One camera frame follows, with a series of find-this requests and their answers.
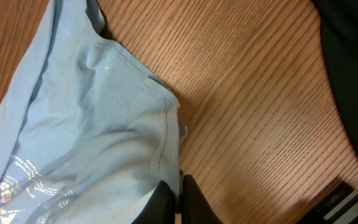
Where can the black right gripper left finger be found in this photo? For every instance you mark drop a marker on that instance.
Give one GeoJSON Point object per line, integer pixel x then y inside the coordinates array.
{"type": "Point", "coordinates": [160, 209]}

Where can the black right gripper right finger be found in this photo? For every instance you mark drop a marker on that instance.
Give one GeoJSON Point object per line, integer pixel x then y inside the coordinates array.
{"type": "Point", "coordinates": [195, 208]}

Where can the light blue printed t-shirt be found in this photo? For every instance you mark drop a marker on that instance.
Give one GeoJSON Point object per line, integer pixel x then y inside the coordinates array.
{"type": "Point", "coordinates": [87, 132]}

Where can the black folded garment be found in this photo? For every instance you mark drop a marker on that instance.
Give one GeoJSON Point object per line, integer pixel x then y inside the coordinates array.
{"type": "Point", "coordinates": [339, 42]}

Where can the black table edge rail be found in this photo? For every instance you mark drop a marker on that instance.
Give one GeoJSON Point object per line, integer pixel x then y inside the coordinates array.
{"type": "Point", "coordinates": [339, 207]}

